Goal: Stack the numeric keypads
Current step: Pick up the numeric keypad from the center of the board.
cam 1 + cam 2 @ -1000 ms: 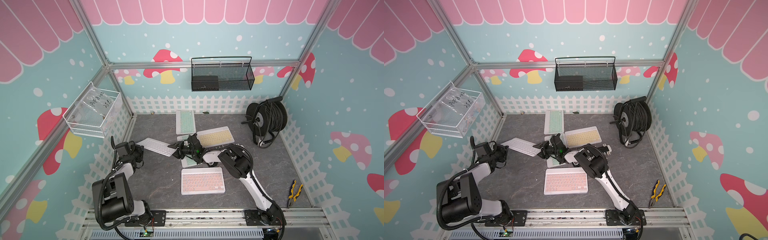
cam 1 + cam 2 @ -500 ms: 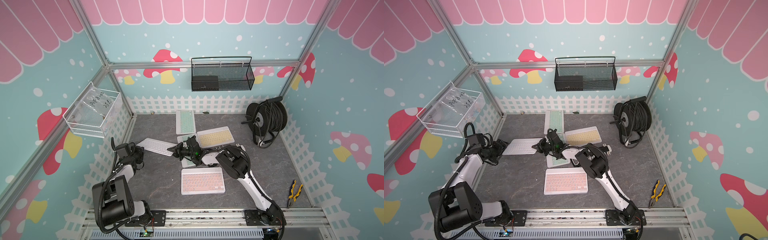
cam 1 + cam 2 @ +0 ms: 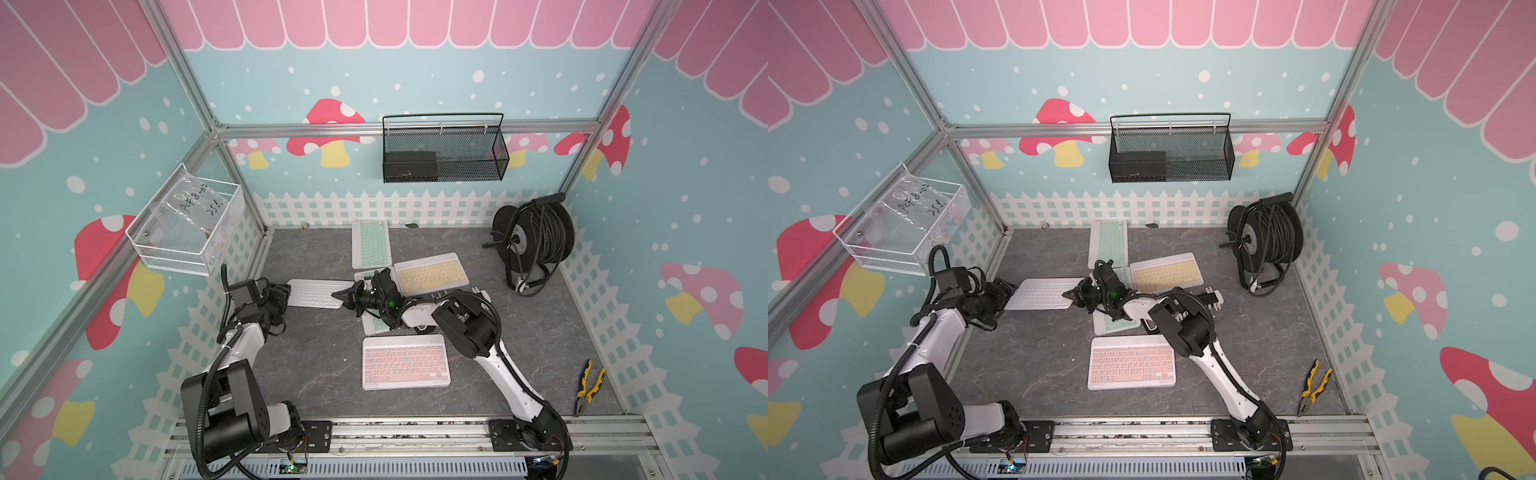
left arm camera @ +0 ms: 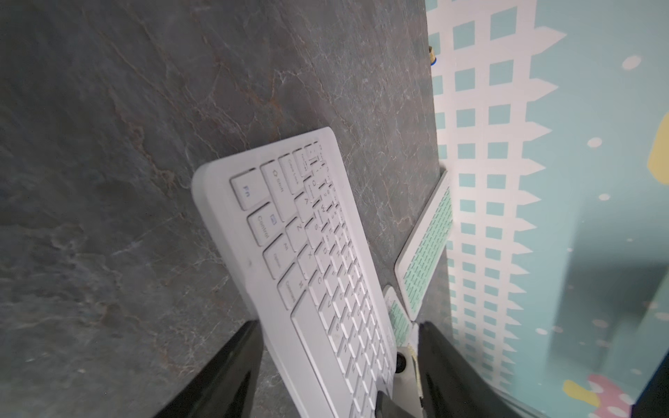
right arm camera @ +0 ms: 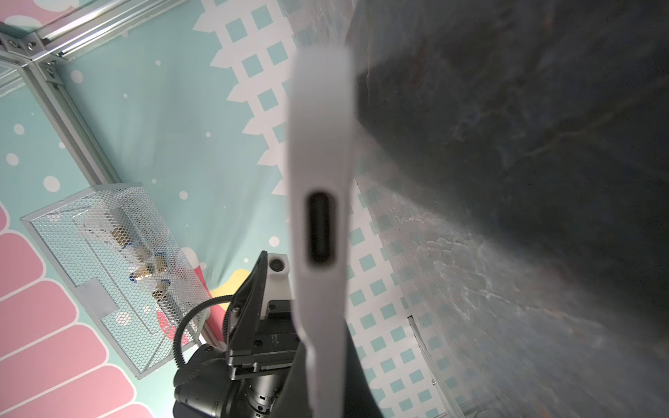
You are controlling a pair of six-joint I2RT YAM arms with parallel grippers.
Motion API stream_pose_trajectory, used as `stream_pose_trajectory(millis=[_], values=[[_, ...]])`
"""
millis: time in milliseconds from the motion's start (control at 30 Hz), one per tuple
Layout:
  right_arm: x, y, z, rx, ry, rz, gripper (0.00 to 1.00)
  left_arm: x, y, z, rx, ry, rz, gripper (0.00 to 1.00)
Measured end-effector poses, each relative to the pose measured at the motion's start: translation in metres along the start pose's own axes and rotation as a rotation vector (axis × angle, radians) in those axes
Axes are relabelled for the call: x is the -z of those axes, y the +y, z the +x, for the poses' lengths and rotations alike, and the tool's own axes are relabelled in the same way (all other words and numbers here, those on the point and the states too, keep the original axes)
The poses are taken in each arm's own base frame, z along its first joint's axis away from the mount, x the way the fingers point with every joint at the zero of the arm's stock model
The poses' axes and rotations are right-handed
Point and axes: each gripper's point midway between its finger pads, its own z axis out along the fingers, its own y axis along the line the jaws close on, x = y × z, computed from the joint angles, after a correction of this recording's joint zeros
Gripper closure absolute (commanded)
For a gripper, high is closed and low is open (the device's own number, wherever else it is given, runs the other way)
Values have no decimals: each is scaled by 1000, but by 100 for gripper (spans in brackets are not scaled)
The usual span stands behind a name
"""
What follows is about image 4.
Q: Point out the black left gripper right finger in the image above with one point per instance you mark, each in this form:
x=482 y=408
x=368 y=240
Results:
x=451 y=386

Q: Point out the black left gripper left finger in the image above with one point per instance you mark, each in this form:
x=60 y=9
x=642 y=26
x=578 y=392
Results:
x=226 y=385

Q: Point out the white key white keyboard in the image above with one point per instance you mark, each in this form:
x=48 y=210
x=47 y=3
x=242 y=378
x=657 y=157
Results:
x=284 y=219

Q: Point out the near green key keyboard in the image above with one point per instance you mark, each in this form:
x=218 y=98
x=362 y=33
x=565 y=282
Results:
x=404 y=330

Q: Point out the green key keyboard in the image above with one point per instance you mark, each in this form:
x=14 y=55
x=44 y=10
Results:
x=404 y=330
x=423 y=250

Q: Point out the far green key keyboard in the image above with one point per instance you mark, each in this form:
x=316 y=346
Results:
x=423 y=250

